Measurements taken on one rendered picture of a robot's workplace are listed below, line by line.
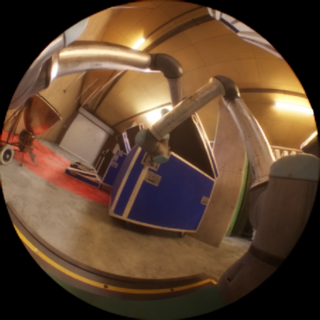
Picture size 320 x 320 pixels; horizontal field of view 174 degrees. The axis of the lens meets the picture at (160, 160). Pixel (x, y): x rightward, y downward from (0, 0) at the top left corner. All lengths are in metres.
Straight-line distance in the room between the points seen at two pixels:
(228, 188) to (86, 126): 8.22
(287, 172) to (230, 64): 2.66
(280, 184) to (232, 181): 1.63
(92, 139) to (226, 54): 8.19
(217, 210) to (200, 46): 3.11
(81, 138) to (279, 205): 8.15
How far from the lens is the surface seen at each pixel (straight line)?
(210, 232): 1.80
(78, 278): 0.28
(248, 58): 2.80
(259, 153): 0.42
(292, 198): 0.20
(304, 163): 0.22
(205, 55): 2.75
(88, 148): 8.08
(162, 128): 0.51
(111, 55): 0.40
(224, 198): 1.77
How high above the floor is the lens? 0.57
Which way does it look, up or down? 15 degrees up
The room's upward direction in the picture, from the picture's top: 24 degrees clockwise
